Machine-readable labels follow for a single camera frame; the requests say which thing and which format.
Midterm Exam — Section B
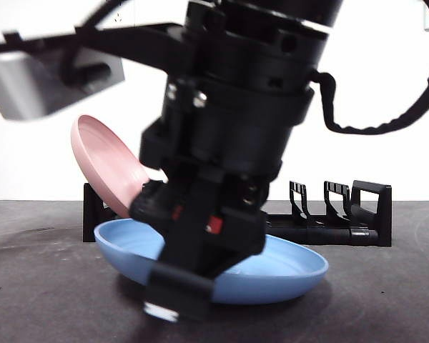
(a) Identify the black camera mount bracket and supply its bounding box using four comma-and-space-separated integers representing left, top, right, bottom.
0, 23, 187, 72

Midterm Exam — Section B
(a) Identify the blue plate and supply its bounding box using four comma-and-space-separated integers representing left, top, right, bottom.
93, 218, 330, 305

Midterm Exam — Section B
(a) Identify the pale grey camera box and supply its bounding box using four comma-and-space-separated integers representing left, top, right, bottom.
0, 53, 126, 121

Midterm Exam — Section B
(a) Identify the thin black camera cable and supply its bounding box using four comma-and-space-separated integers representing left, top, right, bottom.
59, 0, 129, 86

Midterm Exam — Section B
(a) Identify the pink plate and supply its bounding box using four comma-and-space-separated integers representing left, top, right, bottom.
70, 114, 153, 219

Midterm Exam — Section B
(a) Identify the black plastic dish rack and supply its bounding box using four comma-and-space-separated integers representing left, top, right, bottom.
82, 180, 393, 247

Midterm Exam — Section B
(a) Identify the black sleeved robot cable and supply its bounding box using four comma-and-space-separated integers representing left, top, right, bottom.
309, 0, 429, 135

